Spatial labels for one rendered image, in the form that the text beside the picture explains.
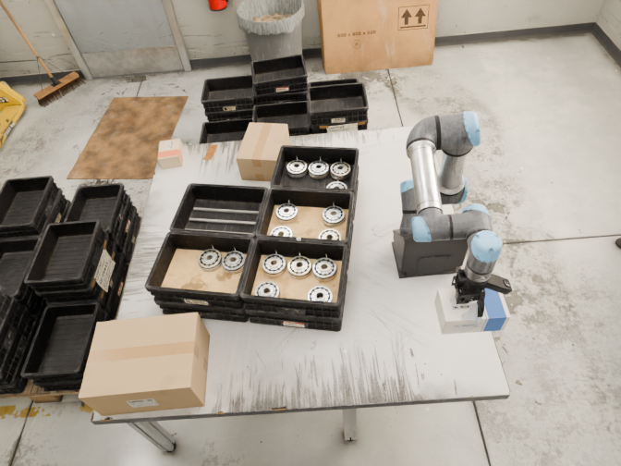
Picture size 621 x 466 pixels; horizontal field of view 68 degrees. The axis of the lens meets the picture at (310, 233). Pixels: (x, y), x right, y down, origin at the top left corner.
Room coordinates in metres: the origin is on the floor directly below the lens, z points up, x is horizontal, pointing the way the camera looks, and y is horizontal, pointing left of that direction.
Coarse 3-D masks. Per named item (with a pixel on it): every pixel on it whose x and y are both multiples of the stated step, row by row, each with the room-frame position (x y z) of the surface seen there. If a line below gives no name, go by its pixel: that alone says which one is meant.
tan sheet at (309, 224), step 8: (304, 208) 1.48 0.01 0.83; (312, 208) 1.47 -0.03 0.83; (320, 208) 1.46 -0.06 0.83; (272, 216) 1.45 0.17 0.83; (304, 216) 1.42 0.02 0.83; (312, 216) 1.42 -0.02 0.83; (320, 216) 1.41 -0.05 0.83; (272, 224) 1.40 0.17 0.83; (280, 224) 1.40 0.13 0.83; (288, 224) 1.39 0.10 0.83; (296, 224) 1.39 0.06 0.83; (304, 224) 1.38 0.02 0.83; (312, 224) 1.37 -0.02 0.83; (320, 224) 1.37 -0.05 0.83; (344, 224) 1.35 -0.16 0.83; (296, 232) 1.34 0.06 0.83; (304, 232) 1.33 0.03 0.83; (312, 232) 1.32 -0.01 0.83; (320, 232) 1.32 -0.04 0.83; (344, 232) 1.30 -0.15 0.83
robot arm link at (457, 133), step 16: (464, 112) 1.21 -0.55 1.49; (448, 128) 1.16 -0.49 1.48; (464, 128) 1.15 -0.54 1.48; (448, 144) 1.14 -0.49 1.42; (464, 144) 1.14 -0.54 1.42; (448, 160) 1.20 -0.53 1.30; (464, 160) 1.20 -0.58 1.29; (448, 176) 1.22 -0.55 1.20; (464, 176) 1.32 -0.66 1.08; (448, 192) 1.23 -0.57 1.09; (464, 192) 1.24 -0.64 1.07
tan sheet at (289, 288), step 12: (312, 264) 1.15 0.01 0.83; (336, 264) 1.13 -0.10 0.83; (264, 276) 1.11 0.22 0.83; (288, 276) 1.10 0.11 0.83; (312, 276) 1.08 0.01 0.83; (336, 276) 1.07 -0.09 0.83; (252, 288) 1.06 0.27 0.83; (288, 288) 1.04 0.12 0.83; (300, 288) 1.03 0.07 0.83; (336, 288) 1.01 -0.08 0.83
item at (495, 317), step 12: (444, 288) 0.77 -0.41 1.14; (444, 300) 0.72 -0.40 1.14; (492, 300) 0.70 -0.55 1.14; (504, 300) 0.70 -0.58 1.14; (444, 312) 0.68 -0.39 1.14; (456, 312) 0.68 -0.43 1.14; (492, 312) 0.66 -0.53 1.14; (504, 312) 0.66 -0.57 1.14; (444, 324) 0.65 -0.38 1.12; (456, 324) 0.65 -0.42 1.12; (468, 324) 0.65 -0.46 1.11; (480, 324) 0.64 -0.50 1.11; (492, 324) 0.64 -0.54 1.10; (504, 324) 0.64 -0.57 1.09
